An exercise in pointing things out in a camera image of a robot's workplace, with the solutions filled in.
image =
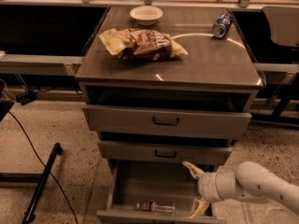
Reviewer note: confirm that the black power adapter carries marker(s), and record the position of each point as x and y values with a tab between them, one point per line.
26	98

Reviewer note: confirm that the white bowl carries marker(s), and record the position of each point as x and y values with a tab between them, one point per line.
146	15

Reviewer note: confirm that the clear plastic water bottle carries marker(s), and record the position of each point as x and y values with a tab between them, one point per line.
155	207

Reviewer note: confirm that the blue soda can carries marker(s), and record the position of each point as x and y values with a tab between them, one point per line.
222	24

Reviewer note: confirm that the black stand leg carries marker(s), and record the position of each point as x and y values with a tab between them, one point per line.
29	215

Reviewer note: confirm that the brown yellow chip bag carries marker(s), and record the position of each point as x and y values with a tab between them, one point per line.
141	44

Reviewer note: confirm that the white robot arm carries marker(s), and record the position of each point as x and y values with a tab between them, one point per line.
250	182

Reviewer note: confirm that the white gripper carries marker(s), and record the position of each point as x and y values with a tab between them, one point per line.
206	186

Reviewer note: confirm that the grey drawer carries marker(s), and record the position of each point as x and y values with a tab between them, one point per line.
166	122
114	150
141	181

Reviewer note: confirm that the bottom grey drawer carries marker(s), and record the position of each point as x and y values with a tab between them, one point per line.
141	181

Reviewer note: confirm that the middle grey drawer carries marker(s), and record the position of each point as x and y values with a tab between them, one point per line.
114	150

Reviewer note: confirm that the grey drawer cabinet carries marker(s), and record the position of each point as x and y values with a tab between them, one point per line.
216	75

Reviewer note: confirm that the top grey drawer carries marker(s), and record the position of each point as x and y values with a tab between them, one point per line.
166	122

